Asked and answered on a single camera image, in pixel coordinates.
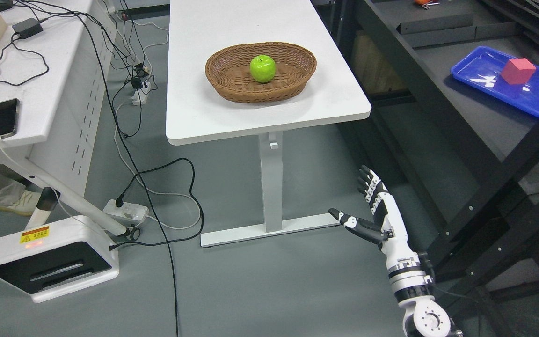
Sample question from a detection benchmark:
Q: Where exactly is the white table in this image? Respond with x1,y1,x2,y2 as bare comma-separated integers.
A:
166,0,372,247

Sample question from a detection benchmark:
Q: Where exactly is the white robot base unit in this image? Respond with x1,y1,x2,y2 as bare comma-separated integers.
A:
0,187,120,304

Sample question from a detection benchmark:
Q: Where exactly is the blue plastic tray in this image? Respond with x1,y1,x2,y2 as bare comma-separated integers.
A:
451,45,539,118

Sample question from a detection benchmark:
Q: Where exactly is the black power adapter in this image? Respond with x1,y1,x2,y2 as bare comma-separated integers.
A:
12,17,43,40

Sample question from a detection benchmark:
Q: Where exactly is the white power strip far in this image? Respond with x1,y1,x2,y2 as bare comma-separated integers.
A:
131,81,152,106

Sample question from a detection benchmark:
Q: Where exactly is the white power strip near base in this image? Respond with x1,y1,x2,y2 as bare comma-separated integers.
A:
102,200,149,227

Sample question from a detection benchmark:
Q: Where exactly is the red cube block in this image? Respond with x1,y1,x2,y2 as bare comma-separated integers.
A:
501,58,537,85

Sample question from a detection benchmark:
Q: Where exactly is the white shoe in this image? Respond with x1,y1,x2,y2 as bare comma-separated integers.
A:
0,190,41,216

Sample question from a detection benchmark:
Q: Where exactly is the brown wicker basket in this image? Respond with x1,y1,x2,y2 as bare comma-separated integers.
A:
205,41,317,103

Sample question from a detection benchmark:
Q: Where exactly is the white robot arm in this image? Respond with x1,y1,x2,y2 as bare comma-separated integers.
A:
388,252,464,337

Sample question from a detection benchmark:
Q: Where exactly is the green apple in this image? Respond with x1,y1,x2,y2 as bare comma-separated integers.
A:
249,55,276,84

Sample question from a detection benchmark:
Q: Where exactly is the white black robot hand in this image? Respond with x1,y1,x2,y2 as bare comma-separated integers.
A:
328,166,421,270

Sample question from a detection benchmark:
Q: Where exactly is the black smartphone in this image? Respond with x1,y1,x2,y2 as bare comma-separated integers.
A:
0,98,20,139

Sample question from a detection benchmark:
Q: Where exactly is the black power cable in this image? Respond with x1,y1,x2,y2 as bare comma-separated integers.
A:
17,0,204,337

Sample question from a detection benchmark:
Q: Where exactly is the orange handled tool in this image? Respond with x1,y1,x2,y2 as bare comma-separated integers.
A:
414,0,440,9

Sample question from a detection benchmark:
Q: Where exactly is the white left desk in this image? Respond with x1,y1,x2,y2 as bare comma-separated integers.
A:
0,0,127,235

